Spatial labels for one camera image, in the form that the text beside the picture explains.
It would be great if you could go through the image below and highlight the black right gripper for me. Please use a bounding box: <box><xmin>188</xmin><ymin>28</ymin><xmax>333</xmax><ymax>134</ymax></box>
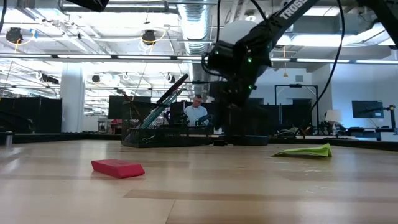
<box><xmin>214</xmin><ymin>79</ymin><xmax>259</xmax><ymax>130</ymax></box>

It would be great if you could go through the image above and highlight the black mesh desk organizer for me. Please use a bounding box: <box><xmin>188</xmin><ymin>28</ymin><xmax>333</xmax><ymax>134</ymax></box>
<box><xmin>120</xmin><ymin>100</ymin><xmax>215</xmax><ymax>149</ymax></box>

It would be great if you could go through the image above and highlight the green sticky note pad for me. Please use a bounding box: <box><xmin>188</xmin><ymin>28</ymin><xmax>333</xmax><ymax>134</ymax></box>
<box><xmin>271</xmin><ymin>142</ymin><xmax>333</xmax><ymax>158</ymax></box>

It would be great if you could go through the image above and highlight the black office monitor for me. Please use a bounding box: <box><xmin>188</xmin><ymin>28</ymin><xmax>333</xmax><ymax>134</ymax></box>
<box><xmin>108</xmin><ymin>95</ymin><xmax>152</xmax><ymax>121</ymax></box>

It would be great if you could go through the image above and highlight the person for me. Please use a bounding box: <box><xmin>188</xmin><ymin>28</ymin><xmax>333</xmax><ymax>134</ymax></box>
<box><xmin>182</xmin><ymin>93</ymin><xmax>216</xmax><ymax>128</ymax></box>

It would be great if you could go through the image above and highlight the black room partition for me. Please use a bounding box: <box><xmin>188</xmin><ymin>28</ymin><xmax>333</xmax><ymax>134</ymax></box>
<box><xmin>169</xmin><ymin>98</ymin><xmax>312</xmax><ymax>136</ymax></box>
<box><xmin>0</xmin><ymin>96</ymin><xmax>63</xmax><ymax>135</ymax></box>

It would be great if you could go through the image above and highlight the white globe table lamp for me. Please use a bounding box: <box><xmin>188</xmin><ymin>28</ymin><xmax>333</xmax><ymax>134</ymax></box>
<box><xmin>217</xmin><ymin>20</ymin><xmax>270</xmax><ymax>147</ymax></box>

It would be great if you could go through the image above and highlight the small white shade lamp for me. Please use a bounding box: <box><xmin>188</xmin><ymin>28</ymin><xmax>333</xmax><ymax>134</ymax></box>
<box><xmin>324</xmin><ymin>109</ymin><xmax>343</xmax><ymax>134</ymax></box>

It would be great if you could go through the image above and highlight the red eraser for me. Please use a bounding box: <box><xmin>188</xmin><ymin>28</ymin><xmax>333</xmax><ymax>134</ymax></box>
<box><xmin>90</xmin><ymin>159</ymin><xmax>146</xmax><ymax>180</ymax></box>

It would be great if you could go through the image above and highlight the white building column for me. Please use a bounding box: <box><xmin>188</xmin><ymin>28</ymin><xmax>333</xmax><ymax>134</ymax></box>
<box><xmin>60</xmin><ymin>63</ymin><xmax>86</xmax><ymax>134</ymax></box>

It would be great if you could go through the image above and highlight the black rig frame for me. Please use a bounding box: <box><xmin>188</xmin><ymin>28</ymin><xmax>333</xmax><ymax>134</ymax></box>
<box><xmin>274</xmin><ymin>83</ymin><xmax>319</xmax><ymax>135</ymax></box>

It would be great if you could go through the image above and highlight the silver ribbed ventilation duct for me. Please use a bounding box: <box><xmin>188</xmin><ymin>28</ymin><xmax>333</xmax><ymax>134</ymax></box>
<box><xmin>177</xmin><ymin>0</ymin><xmax>213</xmax><ymax>103</ymax></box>

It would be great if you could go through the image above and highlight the black ceiling cable reel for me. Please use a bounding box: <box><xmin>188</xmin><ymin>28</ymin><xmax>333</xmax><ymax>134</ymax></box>
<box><xmin>5</xmin><ymin>27</ymin><xmax>24</xmax><ymax>45</ymax></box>
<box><xmin>141</xmin><ymin>29</ymin><xmax>158</xmax><ymax>46</ymax></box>

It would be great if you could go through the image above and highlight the black aluminium table frame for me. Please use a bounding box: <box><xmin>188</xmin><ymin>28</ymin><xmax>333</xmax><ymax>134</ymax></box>
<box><xmin>0</xmin><ymin>132</ymin><xmax>398</xmax><ymax>152</ymax></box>

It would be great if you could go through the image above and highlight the dark wall monitor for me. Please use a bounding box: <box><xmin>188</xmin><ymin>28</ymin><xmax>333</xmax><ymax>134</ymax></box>
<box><xmin>351</xmin><ymin>100</ymin><xmax>385</xmax><ymax>119</ymax></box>

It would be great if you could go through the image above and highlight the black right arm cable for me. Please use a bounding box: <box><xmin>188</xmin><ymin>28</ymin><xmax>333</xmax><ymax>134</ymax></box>
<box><xmin>309</xmin><ymin>0</ymin><xmax>345</xmax><ymax>111</ymax></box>

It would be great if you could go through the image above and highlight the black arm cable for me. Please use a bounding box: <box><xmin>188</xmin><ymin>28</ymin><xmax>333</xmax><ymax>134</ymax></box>
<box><xmin>309</xmin><ymin>0</ymin><xmax>345</xmax><ymax>111</ymax></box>
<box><xmin>0</xmin><ymin>0</ymin><xmax>7</xmax><ymax>34</ymax></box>

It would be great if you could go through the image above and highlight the small metal post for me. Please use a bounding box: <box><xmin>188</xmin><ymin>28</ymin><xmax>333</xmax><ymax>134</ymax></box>
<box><xmin>4</xmin><ymin>130</ymin><xmax>15</xmax><ymax>149</ymax></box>

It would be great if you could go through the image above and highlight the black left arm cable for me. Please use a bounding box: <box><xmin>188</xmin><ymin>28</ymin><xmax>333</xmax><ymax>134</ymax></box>
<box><xmin>0</xmin><ymin>0</ymin><xmax>7</xmax><ymax>34</ymax></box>

